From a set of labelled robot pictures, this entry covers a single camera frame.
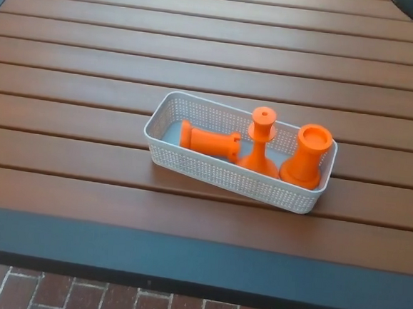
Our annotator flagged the orange tall slender chess piece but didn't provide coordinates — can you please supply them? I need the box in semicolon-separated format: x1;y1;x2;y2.
234;104;285;178

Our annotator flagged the white perforated plastic basket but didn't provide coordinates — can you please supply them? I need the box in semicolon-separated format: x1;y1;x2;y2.
138;88;342;218

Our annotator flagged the orange notched rook chess piece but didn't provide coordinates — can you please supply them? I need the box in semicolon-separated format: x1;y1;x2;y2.
178;119;243;164

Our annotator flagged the orange stout smooth-topped chess piece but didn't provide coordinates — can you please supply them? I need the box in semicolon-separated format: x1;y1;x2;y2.
277;121;335;192

